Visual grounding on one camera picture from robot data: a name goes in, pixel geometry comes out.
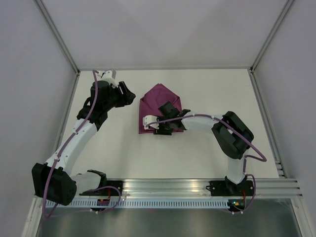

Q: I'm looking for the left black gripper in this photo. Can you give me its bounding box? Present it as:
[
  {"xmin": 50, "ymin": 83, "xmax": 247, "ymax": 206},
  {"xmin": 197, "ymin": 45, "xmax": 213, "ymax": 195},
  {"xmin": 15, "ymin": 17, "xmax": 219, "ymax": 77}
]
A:
[{"xmin": 103, "ymin": 81, "xmax": 136, "ymax": 111}]

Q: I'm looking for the purple cloth napkin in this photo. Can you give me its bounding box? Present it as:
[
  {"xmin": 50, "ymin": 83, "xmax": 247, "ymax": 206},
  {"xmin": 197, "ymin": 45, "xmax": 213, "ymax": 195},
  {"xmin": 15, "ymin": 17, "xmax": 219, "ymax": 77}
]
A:
[{"xmin": 138, "ymin": 83, "xmax": 182, "ymax": 134}]

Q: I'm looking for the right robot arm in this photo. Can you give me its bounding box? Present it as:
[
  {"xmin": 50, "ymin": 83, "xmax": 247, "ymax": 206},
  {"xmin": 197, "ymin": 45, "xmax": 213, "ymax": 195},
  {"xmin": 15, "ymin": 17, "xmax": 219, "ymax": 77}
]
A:
[{"xmin": 143, "ymin": 102, "xmax": 255, "ymax": 197}]

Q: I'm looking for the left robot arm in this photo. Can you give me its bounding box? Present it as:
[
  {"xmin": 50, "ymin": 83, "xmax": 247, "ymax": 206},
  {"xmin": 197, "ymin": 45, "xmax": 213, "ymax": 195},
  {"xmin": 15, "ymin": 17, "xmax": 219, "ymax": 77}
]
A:
[{"xmin": 32, "ymin": 80, "xmax": 136, "ymax": 206}]

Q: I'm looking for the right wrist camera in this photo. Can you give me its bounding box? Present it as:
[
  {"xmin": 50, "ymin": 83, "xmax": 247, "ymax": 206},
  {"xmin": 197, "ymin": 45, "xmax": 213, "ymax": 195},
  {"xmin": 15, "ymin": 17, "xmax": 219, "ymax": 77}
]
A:
[{"xmin": 142, "ymin": 115, "xmax": 159, "ymax": 130}]

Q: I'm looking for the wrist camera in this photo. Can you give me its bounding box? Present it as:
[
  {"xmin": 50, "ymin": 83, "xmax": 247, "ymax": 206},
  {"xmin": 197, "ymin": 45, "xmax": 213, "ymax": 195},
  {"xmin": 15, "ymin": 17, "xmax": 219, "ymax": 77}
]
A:
[
  {"xmin": 101, "ymin": 70, "xmax": 118, "ymax": 88},
  {"xmin": 142, "ymin": 115, "xmax": 159, "ymax": 130}
]

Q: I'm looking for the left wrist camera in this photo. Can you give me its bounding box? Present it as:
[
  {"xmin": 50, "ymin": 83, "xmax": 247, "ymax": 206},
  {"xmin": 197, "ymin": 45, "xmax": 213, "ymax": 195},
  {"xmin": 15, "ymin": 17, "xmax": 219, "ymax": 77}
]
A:
[{"xmin": 101, "ymin": 70, "xmax": 118, "ymax": 88}]

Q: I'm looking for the aluminium mounting rail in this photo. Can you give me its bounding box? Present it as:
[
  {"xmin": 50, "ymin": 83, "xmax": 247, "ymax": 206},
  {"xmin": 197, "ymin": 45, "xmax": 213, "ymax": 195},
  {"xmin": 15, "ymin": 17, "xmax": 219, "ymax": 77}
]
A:
[{"xmin": 74, "ymin": 179, "xmax": 303, "ymax": 199}]

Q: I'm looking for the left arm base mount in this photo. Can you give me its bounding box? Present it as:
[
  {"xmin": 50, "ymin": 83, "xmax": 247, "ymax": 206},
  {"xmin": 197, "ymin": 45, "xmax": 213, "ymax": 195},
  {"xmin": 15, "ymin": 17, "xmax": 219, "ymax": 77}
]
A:
[{"xmin": 80, "ymin": 180, "xmax": 123, "ymax": 206}]

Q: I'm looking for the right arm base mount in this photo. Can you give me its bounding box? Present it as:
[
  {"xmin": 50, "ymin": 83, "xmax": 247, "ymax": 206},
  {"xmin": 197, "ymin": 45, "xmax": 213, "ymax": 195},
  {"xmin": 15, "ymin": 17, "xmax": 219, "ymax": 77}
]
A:
[{"xmin": 205, "ymin": 180, "xmax": 255, "ymax": 210}]

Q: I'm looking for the left aluminium frame post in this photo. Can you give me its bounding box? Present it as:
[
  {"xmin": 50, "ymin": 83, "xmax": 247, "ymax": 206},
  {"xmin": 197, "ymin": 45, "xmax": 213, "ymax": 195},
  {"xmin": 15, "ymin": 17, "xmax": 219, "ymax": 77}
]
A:
[{"xmin": 34, "ymin": 0, "xmax": 80, "ymax": 76}]

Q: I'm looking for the aluminium frame post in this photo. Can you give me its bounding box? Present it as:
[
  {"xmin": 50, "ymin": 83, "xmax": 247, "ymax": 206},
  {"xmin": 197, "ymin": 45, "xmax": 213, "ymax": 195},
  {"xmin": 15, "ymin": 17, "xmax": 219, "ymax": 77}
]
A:
[
  {"xmin": 248, "ymin": 0, "xmax": 296, "ymax": 74},
  {"xmin": 34, "ymin": 0, "xmax": 80, "ymax": 76}
]

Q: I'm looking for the white slotted cable duct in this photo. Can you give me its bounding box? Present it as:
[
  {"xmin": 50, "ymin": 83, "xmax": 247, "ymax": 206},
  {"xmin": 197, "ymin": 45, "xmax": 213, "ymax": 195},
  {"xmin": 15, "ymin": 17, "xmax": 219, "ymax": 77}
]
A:
[{"xmin": 45, "ymin": 199, "xmax": 229, "ymax": 208}]

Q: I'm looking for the right aluminium frame post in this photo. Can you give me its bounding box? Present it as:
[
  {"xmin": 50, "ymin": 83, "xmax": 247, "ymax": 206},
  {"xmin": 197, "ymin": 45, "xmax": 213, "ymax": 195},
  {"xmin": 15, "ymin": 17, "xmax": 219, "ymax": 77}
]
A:
[{"xmin": 248, "ymin": 0, "xmax": 296, "ymax": 74}]

